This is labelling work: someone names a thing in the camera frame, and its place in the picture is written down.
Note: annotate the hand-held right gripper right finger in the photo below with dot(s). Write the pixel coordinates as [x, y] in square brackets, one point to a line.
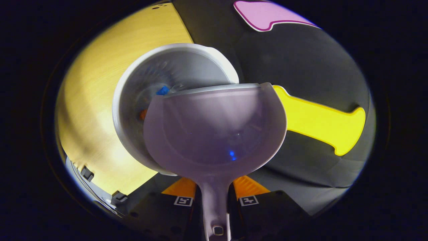
[267, 217]

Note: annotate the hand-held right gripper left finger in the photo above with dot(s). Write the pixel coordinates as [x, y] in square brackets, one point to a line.
[160, 217]

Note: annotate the pink dustpan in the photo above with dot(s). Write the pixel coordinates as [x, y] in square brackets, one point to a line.
[214, 134]

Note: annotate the orange paper trash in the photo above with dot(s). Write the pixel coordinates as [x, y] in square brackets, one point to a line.
[143, 114]

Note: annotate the blue paper trash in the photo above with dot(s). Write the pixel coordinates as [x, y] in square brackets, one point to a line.
[163, 90]

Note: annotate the light wooden desktop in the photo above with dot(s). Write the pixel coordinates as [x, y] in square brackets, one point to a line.
[100, 67]

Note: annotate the black desk clamp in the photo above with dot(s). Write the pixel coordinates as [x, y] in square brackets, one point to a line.
[118, 197]
[87, 173]

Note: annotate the black backdrop cloth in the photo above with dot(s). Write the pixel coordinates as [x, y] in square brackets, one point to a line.
[301, 53]

